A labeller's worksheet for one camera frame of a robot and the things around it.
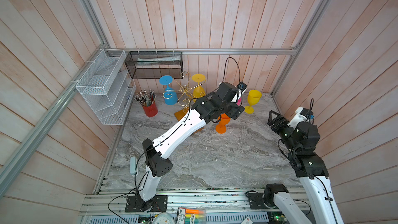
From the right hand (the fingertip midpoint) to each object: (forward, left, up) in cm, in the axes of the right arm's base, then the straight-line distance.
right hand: (274, 114), depth 68 cm
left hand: (+5, +18, +1) cm, 18 cm away
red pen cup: (+20, +66, -24) cm, 73 cm away
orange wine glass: (+12, +19, -32) cm, 39 cm away
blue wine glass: (+9, +48, +1) cm, 49 cm away
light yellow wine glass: (+27, -2, -17) cm, 32 cm away
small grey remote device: (-16, +69, -26) cm, 75 cm away
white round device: (-38, +49, -28) cm, 68 cm away
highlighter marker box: (-37, +39, -29) cm, 61 cm away
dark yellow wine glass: (+18, +34, -5) cm, 39 cm away
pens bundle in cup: (+20, +67, -13) cm, 71 cm away
